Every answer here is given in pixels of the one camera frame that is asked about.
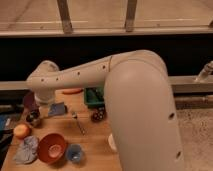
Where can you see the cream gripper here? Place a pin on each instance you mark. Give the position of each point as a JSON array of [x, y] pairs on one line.
[[44, 97]]

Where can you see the blue sponge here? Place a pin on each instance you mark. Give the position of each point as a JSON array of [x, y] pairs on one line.
[[57, 109]]

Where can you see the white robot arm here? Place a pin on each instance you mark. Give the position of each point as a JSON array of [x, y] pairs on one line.
[[138, 99]]

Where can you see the purple bowl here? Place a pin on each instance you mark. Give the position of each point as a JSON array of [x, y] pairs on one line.
[[29, 101]]

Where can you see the orange red bowl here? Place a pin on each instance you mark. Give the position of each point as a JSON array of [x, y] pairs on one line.
[[51, 148]]

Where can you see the small blue bowl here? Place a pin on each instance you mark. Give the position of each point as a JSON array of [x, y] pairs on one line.
[[74, 153]]

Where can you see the red chili pepper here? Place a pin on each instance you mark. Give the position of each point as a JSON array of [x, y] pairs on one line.
[[72, 91]]

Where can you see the metal fork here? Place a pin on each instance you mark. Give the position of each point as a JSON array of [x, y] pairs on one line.
[[74, 115]]

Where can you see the orange fruit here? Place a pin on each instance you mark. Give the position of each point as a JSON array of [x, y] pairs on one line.
[[21, 131]]

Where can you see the green plastic tray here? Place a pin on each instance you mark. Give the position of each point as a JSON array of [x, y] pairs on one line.
[[93, 97]]

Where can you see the bunch of dark grapes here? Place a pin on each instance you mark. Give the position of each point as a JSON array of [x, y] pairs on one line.
[[98, 115]]

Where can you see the grey blue cloth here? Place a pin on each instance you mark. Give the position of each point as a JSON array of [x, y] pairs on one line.
[[27, 150]]

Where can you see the white cup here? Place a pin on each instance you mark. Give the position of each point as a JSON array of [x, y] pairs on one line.
[[111, 143]]

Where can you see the left wooden window post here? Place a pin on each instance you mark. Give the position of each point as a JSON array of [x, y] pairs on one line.
[[65, 16]]

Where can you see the wooden window post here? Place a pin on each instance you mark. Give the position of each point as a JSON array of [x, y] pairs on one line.
[[65, 16], [130, 15]]

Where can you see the right wooden window post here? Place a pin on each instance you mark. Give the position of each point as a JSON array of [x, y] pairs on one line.
[[130, 15]]

